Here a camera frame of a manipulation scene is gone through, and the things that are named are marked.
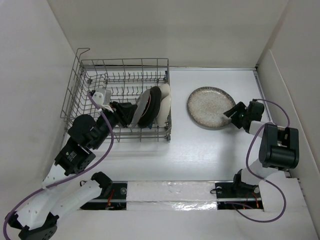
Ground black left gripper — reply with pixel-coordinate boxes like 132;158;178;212
92;100;138;149

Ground grey plate with gold tree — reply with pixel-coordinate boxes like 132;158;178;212
129;89;150;129

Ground speckled beige round plate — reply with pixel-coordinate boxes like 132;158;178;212
186;86;236;130

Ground cream divided plate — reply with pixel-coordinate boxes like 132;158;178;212
155;83;172;127

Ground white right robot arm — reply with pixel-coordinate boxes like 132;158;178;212
223;99;300;197

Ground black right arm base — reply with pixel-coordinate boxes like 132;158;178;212
210;182;264;210

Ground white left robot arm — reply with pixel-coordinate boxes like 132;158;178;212
2;101;137;240

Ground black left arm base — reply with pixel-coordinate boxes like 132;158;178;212
80;181;128;211

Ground grey wire dish rack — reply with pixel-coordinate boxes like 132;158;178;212
60;48;172;141

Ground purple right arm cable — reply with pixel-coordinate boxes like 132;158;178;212
231;99;291;224

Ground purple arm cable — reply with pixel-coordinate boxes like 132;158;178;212
231;99;291;224
2;92;115;240

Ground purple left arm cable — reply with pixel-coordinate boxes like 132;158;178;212
2;92;115;240

